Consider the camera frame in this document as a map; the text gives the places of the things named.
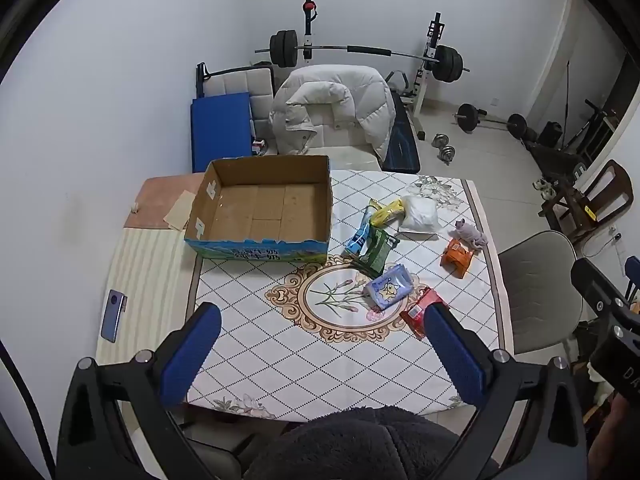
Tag floral checked tablecloth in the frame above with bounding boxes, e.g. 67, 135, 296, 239
187, 167, 516, 422

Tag dark grey fleece clothing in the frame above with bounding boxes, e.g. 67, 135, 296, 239
240, 406, 502, 480

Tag yellow packet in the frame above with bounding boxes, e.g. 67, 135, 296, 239
369, 198, 407, 227

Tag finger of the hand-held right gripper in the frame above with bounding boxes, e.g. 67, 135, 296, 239
624, 256, 640, 303
571, 258, 640, 341

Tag light blue cartoon packet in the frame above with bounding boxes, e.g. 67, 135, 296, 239
364, 264, 413, 311

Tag blue folded mat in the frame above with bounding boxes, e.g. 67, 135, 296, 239
190, 92, 254, 174

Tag long barbell with black plates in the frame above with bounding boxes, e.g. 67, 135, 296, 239
254, 30, 472, 84

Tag white down jacket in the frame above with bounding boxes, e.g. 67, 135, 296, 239
269, 65, 397, 162

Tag black bag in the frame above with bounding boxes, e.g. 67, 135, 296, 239
539, 121, 565, 147

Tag cream striped mat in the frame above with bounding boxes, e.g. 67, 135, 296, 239
95, 226, 203, 367

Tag grey shell chair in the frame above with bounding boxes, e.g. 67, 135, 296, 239
497, 230, 585, 362

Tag blue smartphone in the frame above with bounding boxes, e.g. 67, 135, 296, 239
100, 290, 129, 344

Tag white barbell rack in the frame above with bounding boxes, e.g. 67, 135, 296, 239
299, 0, 446, 116

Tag blue and white packet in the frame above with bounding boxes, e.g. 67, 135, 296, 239
344, 214, 374, 257

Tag red snack packet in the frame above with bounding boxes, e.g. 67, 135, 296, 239
399, 287, 448, 339

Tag black weight bench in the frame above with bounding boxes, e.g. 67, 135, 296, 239
382, 71, 423, 174

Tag dark wooden chair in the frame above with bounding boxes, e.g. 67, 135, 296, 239
539, 160, 635, 247

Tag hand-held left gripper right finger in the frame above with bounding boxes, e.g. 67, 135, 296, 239
422, 302, 589, 480

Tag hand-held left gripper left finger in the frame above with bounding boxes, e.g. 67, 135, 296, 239
56, 303, 223, 480

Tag person's right forearm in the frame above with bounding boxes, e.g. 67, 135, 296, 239
587, 392, 640, 480

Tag green snack packet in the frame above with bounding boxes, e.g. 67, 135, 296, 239
350, 227, 399, 277

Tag orange packet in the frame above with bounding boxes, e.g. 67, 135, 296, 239
440, 237, 476, 279

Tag cardboard box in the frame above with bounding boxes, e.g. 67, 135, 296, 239
184, 155, 335, 264

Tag white padded chair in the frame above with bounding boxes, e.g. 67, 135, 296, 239
202, 65, 276, 157

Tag short barbell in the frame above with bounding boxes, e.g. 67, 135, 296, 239
453, 103, 529, 139

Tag pink grey plush toy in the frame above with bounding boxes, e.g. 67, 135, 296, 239
447, 219, 487, 251

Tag beige paper sheets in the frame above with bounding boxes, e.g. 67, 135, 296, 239
164, 190, 199, 233

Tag white soft packet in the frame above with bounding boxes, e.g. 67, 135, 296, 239
398, 195, 440, 235

